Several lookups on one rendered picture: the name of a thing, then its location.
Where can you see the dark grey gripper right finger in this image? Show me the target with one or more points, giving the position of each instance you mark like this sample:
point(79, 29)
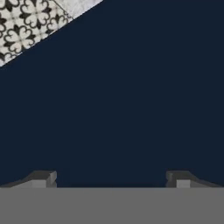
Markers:
point(182, 177)

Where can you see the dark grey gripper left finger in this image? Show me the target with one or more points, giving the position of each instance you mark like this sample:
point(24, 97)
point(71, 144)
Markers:
point(40, 177)

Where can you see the dark navy cabinet front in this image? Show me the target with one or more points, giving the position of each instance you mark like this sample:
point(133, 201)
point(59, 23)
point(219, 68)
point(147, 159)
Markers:
point(122, 96)

